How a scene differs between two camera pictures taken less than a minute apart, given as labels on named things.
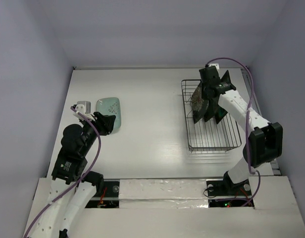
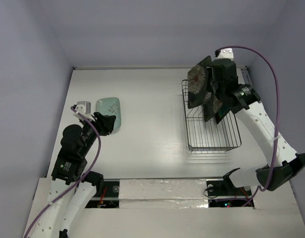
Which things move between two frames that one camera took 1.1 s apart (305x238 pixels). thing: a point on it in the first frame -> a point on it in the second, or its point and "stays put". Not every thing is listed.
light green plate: (110, 106) stays put
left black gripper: (105, 122) stays put
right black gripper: (212, 99) -> (217, 89)
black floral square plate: (199, 105) -> (197, 77)
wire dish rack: (208, 136) stays put
